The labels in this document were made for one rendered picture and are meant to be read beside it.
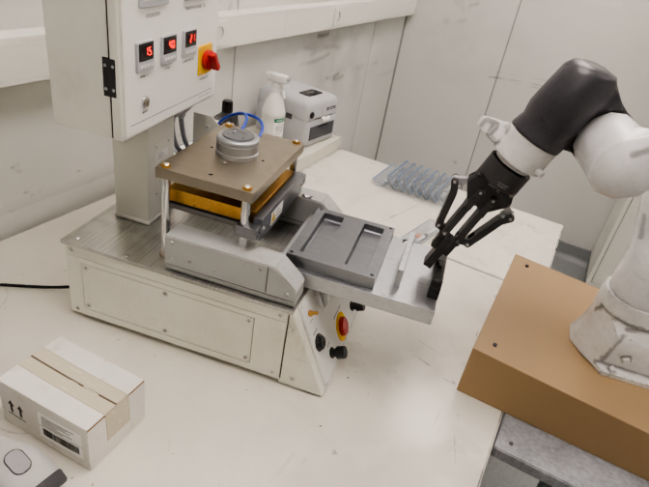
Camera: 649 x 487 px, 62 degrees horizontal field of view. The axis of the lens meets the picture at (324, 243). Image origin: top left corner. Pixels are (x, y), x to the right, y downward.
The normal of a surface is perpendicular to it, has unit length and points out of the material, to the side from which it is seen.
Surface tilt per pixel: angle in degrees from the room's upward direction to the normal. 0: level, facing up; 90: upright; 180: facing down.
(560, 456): 0
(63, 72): 90
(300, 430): 0
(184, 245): 90
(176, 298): 90
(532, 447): 0
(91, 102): 90
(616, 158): 72
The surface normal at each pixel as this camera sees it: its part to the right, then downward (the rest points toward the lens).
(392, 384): 0.15, -0.84
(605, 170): -0.78, 0.22
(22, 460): 0.46, -0.64
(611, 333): -0.90, -0.04
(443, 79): -0.47, 0.40
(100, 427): 0.89, 0.30
